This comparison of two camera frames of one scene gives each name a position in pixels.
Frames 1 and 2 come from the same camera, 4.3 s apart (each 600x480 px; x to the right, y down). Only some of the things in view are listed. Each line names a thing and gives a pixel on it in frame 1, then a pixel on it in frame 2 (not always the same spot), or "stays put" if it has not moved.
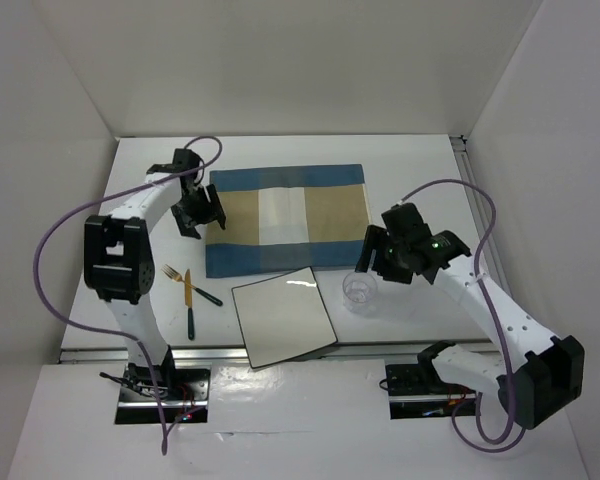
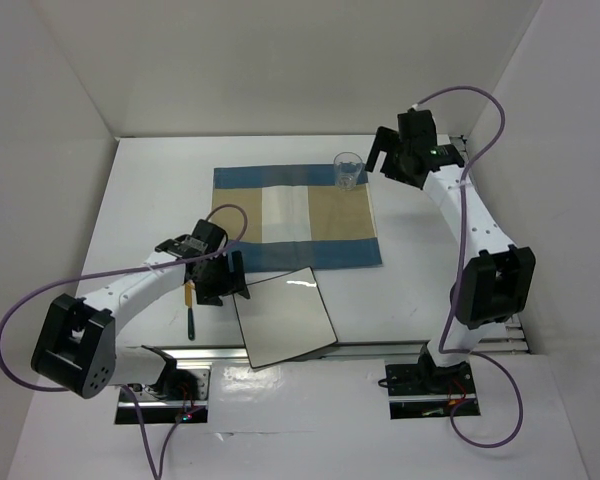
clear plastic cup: [359, 292] to [347, 166]
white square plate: [281, 316] stays put
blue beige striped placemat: [288, 219] stays put
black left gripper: [207, 213] to [232, 281]
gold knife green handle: [188, 304] stays put
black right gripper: [377, 238] to [384, 140]
